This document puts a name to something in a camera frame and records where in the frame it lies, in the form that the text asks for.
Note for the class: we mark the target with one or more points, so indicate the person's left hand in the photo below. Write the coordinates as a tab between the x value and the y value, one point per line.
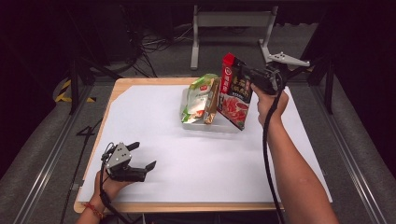
109	188

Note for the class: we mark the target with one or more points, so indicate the green and white food packet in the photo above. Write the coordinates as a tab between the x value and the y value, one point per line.
197	99

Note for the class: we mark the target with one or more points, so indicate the person's right hand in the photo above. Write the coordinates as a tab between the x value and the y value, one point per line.
267	105

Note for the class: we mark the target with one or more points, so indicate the grey metal stand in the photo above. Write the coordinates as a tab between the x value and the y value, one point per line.
233	19

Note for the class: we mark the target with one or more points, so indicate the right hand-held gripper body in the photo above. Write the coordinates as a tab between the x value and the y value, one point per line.
267	79

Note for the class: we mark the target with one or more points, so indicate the gold brown food packet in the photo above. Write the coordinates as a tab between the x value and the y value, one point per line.
213	102

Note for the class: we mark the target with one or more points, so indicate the red and black food packet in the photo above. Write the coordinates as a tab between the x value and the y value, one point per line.
233	105

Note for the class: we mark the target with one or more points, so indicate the yellow black hazard tape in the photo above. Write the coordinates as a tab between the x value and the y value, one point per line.
63	93

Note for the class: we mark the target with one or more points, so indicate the clear plastic container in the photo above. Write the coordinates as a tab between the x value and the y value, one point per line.
218	126

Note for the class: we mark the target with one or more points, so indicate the black metal stand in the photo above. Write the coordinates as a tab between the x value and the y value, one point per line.
328	84
74	81

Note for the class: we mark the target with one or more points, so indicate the aluminium floor rail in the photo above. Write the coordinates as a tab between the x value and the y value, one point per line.
358	174
46	174

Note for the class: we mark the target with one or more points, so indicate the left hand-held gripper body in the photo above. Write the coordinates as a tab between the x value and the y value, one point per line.
120	168

